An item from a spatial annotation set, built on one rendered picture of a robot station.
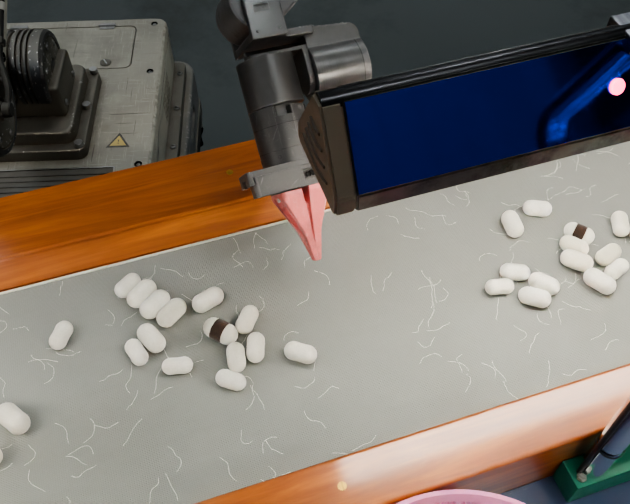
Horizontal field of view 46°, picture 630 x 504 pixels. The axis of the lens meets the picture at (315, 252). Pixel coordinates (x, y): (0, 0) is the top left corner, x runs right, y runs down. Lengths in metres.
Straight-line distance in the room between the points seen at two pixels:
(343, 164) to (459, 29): 1.99
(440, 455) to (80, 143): 0.88
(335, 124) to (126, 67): 1.11
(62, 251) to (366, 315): 0.34
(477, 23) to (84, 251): 1.82
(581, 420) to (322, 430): 0.24
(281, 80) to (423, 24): 1.74
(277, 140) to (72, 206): 0.29
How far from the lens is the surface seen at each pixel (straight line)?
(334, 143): 0.46
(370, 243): 0.85
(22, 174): 1.38
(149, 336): 0.77
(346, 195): 0.47
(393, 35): 2.38
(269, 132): 0.71
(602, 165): 1.00
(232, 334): 0.76
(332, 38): 0.76
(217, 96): 2.17
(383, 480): 0.69
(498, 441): 0.72
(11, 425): 0.77
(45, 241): 0.87
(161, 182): 0.89
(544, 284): 0.83
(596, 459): 0.75
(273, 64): 0.72
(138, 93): 1.47
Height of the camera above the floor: 1.41
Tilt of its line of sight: 53 degrees down
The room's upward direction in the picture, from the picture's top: straight up
